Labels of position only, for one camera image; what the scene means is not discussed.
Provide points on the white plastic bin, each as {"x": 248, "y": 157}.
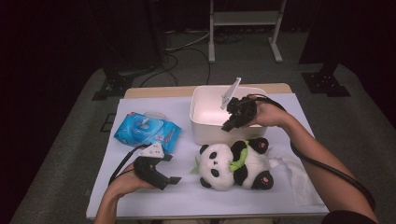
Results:
{"x": 208, "y": 133}

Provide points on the white metal stand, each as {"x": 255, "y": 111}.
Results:
{"x": 244, "y": 18}

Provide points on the panda plush toy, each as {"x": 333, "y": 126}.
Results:
{"x": 218, "y": 165}

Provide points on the black floor bracket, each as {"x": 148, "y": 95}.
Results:
{"x": 103, "y": 124}

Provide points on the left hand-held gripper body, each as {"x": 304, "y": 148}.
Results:
{"x": 146, "y": 169}

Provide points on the white wet wipe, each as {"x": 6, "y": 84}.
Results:
{"x": 302, "y": 183}

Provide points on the black stand base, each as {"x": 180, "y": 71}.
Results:
{"x": 325, "y": 84}
{"x": 113, "y": 84}

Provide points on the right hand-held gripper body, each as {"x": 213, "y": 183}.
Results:
{"x": 244, "y": 110}

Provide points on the person's right hand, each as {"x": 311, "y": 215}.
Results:
{"x": 271, "y": 115}

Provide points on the blue wet wipe packet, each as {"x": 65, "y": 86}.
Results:
{"x": 146, "y": 133}

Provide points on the person's left hand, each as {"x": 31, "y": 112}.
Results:
{"x": 127, "y": 183}

